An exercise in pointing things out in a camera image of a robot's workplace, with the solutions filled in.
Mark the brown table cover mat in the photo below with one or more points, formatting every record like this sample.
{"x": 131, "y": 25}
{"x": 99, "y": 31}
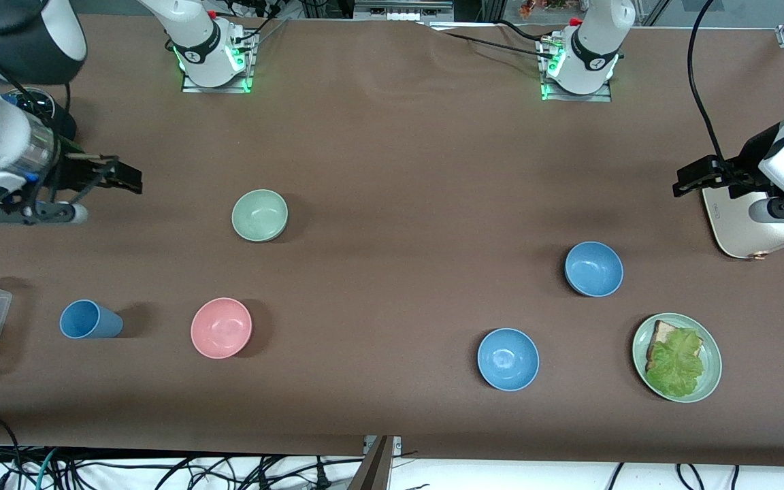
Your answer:
{"x": 392, "y": 170}

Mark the blue ribbed cup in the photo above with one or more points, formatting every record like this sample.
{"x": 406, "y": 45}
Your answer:
{"x": 86, "y": 320}

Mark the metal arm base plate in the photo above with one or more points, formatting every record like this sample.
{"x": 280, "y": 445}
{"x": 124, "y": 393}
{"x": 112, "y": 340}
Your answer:
{"x": 218, "y": 88}
{"x": 576, "y": 97}

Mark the green plate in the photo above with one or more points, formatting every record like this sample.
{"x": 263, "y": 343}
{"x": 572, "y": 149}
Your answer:
{"x": 712, "y": 367}

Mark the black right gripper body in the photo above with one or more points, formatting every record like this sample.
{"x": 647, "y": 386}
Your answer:
{"x": 73, "y": 173}

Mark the cream toaster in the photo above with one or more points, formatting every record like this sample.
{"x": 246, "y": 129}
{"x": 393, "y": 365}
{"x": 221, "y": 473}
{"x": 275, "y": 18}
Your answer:
{"x": 739, "y": 231}

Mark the blue bowl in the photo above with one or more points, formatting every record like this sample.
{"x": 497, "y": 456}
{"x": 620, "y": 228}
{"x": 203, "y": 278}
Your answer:
{"x": 593, "y": 269}
{"x": 508, "y": 359}

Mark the black round pot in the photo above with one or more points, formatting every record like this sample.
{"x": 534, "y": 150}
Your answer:
{"x": 35, "y": 102}

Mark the green lettuce leaf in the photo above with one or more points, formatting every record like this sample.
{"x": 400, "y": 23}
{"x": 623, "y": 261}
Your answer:
{"x": 678, "y": 364}

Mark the bread slice under lettuce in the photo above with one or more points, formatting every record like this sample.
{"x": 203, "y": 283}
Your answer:
{"x": 661, "y": 337}

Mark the green bowl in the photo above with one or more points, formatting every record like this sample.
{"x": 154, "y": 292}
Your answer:
{"x": 259, "y": 215}

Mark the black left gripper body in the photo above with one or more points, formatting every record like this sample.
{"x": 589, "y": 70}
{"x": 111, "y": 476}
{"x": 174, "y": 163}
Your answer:
{"x": 744, "y": 162}

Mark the pink bowl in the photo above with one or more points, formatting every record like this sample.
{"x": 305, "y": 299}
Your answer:
{"x": 221, "y": 328}

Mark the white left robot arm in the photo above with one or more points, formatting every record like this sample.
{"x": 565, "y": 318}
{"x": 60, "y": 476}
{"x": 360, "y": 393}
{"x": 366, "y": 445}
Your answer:
{"x": 599, "y": 41}

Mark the metal table leg bracket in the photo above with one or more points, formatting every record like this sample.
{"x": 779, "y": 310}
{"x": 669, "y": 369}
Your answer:
{"x": 375, "y": 466}

